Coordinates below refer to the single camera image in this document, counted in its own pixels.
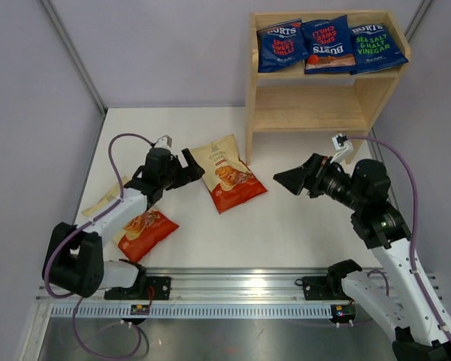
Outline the cream orange cassava bag left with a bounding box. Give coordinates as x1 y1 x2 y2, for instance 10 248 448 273
81 175 180 263

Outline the wooden two-tier shelf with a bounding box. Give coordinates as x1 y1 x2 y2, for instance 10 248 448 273
245 10 412 162

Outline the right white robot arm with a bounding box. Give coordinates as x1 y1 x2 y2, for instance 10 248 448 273
273 153 451 360

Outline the blue Burts chilli bag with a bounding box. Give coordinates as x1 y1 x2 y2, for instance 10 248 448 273
301 15 356 74
257 19 309 73

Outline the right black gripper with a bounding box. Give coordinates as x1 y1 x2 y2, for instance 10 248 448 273
274 153 365 211

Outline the cream orange cassava chips bag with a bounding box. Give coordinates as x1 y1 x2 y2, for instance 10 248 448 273
190 135 267 213

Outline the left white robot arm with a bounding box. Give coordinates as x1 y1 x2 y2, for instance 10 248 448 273
43 147 204 299

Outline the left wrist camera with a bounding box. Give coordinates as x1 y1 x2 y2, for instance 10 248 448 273
153 135 172 150

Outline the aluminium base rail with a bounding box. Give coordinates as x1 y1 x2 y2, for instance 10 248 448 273
33 266 437 320

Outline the blue Burts sea salt bag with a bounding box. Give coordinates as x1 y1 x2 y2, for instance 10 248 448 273
350 23 409 75

